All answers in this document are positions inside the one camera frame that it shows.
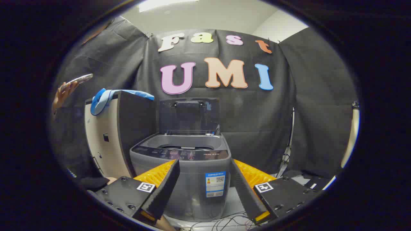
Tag bundle of floor cables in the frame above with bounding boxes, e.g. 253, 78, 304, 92
189, 212, 257, 231

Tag grey washing machine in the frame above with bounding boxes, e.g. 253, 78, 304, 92
129, 133, 232, 222

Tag black and cream cabinet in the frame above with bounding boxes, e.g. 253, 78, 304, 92
84, 90, 158, 180

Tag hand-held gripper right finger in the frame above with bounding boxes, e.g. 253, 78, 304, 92
230, 158, 318, 226

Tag light blue cloth garment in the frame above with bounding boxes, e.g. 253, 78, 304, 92
90, 88, 155, 116

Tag person's bare leg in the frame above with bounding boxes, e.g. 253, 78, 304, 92
157, 215, 176, 231

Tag smartphone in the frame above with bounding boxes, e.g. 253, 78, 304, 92
60, 73, 94, 90

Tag black light stand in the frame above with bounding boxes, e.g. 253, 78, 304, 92
276, 107, 296, 178

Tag black backdrop cloth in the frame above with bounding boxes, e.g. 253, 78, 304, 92
50, 16, 358, 180

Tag ceiling light panel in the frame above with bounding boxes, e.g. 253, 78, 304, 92
138, 0, 199, 13

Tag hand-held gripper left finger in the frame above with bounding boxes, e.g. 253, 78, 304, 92
95, 159, 181, 227

